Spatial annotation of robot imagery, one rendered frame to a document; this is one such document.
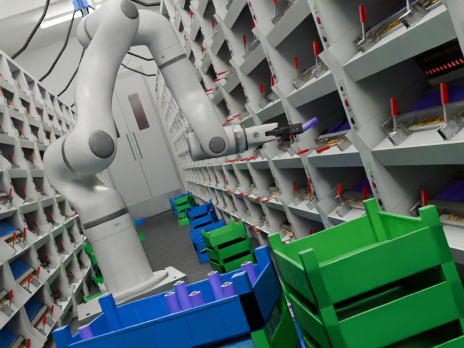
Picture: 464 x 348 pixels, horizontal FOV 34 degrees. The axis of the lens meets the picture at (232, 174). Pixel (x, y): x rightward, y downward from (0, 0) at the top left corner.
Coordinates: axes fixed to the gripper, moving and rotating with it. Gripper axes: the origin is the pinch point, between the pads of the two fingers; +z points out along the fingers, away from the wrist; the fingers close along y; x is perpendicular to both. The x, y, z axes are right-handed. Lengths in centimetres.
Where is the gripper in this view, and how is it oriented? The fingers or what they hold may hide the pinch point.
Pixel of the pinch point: (295, 129)
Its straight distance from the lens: 225.9
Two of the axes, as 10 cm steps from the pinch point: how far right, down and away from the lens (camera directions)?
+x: 1.7, 9.8, 0.2
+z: 9.8, -1.7, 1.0
